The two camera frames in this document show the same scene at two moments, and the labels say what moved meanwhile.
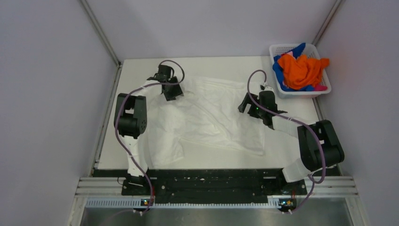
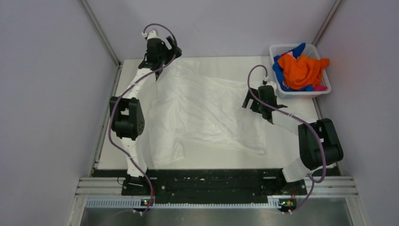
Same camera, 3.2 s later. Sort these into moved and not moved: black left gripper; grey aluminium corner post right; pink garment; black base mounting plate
Moved: black left gripper
Not moved: pink garment; black base mounting plate; grey aluminium corner post right
